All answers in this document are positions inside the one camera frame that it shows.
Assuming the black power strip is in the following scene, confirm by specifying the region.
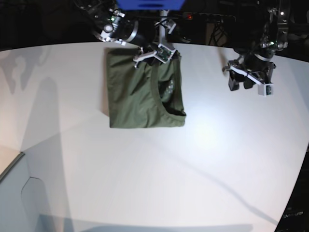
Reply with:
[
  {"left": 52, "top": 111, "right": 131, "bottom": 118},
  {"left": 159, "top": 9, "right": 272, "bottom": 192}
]
[{"left": 182, "top": 12, "right": 236, "bottom": 23}]

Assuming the olive green t-shirt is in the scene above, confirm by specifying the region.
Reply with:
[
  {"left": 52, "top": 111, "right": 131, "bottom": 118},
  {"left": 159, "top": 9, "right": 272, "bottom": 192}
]
[{"left": 105, "top": 48, "right": 186, "bottom": 129}]

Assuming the blue box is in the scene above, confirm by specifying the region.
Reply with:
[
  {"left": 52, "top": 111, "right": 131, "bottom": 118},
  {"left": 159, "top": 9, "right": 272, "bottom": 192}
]
[{"left": 116, "top": 0, "right": 185, "bottom": 10}]

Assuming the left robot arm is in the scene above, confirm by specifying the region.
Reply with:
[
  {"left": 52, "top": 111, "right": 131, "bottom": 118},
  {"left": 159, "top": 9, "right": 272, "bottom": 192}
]
[{"left": 223, "top": 0, "right": 291, "bottom": 97}]

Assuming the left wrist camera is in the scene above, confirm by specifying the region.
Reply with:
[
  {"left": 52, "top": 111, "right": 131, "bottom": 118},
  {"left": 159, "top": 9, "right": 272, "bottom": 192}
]
[{"left": 258, "top": 83, "right": 274, "bottom": 97}]

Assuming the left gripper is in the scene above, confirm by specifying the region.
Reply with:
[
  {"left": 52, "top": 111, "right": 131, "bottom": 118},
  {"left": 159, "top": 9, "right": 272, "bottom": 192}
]
[{"left": 222, "top": 59, "right": 276, "bottom": 91}]

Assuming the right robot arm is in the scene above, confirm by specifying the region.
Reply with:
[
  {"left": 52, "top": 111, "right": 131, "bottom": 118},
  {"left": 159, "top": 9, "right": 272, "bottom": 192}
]
[{"left": 74, "top": 0, "right": 176, "bottom": 66}]

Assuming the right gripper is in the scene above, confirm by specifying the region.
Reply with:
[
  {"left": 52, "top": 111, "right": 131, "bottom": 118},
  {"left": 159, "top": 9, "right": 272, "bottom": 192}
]
[{"left": 133, "top": 10, "right": 176, "bottom": 69}]

